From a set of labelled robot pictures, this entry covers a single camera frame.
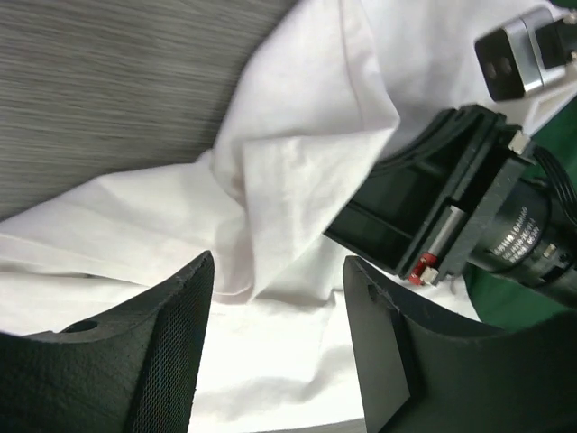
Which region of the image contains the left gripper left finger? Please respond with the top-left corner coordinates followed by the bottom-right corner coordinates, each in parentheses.
top-left (1, 253), bottom-right (215, 432)

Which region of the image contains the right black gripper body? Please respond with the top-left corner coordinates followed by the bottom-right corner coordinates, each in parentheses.
top-left (444, 125), bottom-right (577, 308)

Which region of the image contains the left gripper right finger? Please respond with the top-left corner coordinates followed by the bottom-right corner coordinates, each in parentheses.
top-left (343, 256), bottom-right (576, 432)

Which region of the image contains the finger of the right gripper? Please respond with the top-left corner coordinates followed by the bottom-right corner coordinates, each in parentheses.
top-left (325, 105), bottom-right (518, 276)

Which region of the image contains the white and green t-shirt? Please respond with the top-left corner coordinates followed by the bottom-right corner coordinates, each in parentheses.
top-left (1, 1), bottom-right (536, 432)

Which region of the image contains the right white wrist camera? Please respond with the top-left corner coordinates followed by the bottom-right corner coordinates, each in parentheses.
top-left (474, 5), bottom-right (576, 135)

